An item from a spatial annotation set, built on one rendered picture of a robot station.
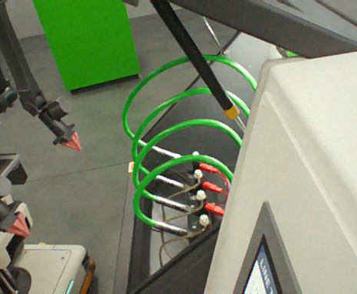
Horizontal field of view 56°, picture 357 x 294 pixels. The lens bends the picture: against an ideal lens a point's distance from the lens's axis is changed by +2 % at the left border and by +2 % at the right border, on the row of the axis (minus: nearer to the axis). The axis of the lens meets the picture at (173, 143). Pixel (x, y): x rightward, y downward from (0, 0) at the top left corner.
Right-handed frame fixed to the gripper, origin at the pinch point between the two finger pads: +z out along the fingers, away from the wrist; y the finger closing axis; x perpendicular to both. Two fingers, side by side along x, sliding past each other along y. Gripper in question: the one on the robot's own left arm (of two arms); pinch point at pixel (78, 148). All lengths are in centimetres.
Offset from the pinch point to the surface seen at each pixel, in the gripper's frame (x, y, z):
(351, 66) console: -92, -64, -18
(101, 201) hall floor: 79, 69, 72
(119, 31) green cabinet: 77, 281, 1
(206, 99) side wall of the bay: -55, 5, 8
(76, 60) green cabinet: 133, 260, -2
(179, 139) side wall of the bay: -37.2, 3.3, 17.3
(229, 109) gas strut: -77, -58, -16
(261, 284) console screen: -75, -80, -7
